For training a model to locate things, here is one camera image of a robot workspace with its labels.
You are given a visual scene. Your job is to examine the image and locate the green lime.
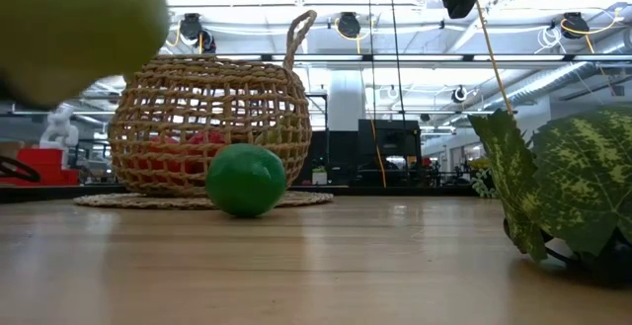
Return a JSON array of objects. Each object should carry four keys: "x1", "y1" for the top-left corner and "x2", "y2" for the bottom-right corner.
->
[{"x1": 205, "y1": 142, "x2": 288, "y2": 218}]

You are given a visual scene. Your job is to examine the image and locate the green pear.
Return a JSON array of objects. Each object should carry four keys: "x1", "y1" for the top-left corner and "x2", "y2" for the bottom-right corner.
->
[{"x1": 0, "y1": 0, "x2": 171, "y2": 110}]

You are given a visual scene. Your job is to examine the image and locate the long ceiling light bar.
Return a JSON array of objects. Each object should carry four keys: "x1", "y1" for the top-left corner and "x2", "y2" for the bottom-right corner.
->
[{"x1": 162, "y1": 53, "x2": 632, "y2": 64}]

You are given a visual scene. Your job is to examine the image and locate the black monitor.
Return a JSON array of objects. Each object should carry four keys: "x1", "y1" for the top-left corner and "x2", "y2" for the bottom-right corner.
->
[{"x1": 357, "y1": 119, "x2": 423, "y2": 157}]

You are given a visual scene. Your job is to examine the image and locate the small succulent plant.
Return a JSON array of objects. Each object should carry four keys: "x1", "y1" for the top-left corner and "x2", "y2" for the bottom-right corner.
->
[{"x1": 469, "y1": 159, "x2": 501, "y2": 200}]

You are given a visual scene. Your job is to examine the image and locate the grape leaves with stem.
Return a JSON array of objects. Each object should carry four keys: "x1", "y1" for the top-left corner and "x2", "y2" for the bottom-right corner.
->
[{"x1": 467, "y1": 105, "x2": 632, "y2": 282}]

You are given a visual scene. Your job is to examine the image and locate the round woven placemat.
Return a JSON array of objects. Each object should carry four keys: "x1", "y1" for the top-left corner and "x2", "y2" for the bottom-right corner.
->
[{"x1": 72, "y1": 190, "x2": 336, "y2": 211}]

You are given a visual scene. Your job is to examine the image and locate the red storage bin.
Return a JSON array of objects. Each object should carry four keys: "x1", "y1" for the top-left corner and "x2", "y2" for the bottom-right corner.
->
[
  {"x1": 0, "y1": 166, "x2": 80, "y2": 187},
  {"x1": 17, "y1": 147, "x2": 65, "y2": 171}
]

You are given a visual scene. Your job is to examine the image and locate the yellow hanging cable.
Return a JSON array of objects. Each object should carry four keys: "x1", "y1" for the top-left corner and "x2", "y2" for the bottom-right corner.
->
[{"x1": 475, "y1": 3, "x2": 514, "y2": 114}]

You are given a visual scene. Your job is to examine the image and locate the black hanging cable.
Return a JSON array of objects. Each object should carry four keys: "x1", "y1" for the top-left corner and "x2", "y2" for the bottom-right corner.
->
[
  {"x1": 367, "y1": 0, "x2": 377, "y2": 122},
  {"x1": 387, "y1": 0, "x2": 407, "y2": 122}
]

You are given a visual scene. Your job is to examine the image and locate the silver ceiling duct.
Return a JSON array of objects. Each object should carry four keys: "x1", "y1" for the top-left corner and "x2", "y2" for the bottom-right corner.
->
[{"x1": 486, "y1": 42, "x2": 632, "y2": 112}]

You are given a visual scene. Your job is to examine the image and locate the thin yellow cord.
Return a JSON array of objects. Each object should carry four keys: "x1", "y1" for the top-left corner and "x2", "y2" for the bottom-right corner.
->
[{"x1": 368, "y1": 117, "x2": 388, "y2": 189}]

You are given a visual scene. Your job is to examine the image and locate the black aluminium rig frame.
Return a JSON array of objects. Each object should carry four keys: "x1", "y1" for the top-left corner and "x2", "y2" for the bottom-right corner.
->
[{"x1": 0, "y1": 184, "x2": 495, "y2": 203}]

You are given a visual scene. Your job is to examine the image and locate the woven wicker basket with handles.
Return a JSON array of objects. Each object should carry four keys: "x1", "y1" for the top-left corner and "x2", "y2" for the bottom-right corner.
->
[{"x1": 108, "y1": 9, "x2": 318, "y2": 199}]

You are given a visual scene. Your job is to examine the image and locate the black cable loop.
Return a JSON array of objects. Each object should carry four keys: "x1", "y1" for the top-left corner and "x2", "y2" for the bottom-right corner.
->
[{"x1": 0, "y1": 155, "x2": 41, "y2": 184}]

